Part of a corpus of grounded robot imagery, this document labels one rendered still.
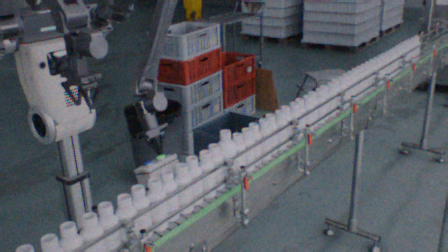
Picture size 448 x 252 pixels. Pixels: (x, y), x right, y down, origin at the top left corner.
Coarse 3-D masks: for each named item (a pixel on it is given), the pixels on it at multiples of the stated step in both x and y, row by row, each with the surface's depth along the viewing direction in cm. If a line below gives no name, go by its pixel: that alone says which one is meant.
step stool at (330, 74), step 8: (312, 72) 517; (320, 72) 517; (328, 72) 515; (336, 72) 514; (344, 72) 514; (304, 80) 525; (320, 80) 494; (328, 80) 555; (304, 88) 530; (312, 88) 530; (296, 96) 550
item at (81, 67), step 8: (72, 56) 121; (72, 64) 122; (80, 64) 122; (88, 64) 124; (64, 72) 127; (72, 72) 123; (80, 72) 123; (88, 72) 124; (96, 72) 126; (80, 80) 121
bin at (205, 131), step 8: (232, 112) 250; (216, 120) 243; (224, 120) 248; (232, 120) 251; (240, 120) 248; (248, 120) 244; (200, 128) 233; (208, 128) 239; (216, 128) 244; (224, 128) 250; (232, 128) 253; (240, 128) 250; (200, 136) 227; (208, 136) 223; (216, 136) 220; (200, 144) 229; (208, 144) 225
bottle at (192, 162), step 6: (192, 156) 150; (186, 162) 148; (192, 162) 147; (192, 168) 148; (198, 168) 149; (192, 174) 147; (198, 174) 148; (192, 180) 148; (192, 186) 149; (198, 186) 149; (198, 192) 150; (198, 204) 152
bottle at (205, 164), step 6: (204, 150) 153; (204, 156) 151; (210, 156) 151; (204, 162) 151; (210, 162) 152; (204, 168) 151; (210, 168) 151; (210, 174) 152; (204, 180) 153; (210, 180) 153; (204, 186) 153; (210, 186) 154; (204, 198) 156; (210, 198) 155
